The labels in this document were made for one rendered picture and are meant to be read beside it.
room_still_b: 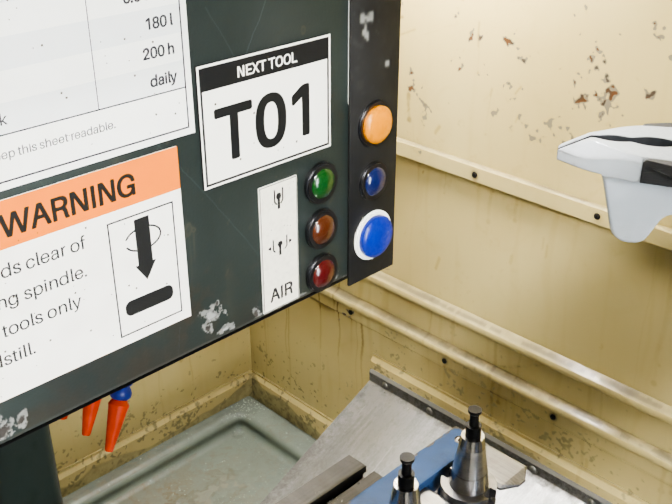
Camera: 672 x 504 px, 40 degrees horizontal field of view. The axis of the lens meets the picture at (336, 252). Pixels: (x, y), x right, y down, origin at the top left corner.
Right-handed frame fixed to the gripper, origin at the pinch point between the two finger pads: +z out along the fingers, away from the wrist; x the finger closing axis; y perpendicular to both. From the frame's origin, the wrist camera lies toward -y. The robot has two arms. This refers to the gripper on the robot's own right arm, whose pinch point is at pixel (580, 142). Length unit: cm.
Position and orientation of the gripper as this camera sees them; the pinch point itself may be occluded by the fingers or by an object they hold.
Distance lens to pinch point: 58.5
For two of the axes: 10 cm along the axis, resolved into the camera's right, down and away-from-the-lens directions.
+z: -9.6, -1.2, 2.3
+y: 0.0, 8.9, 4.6
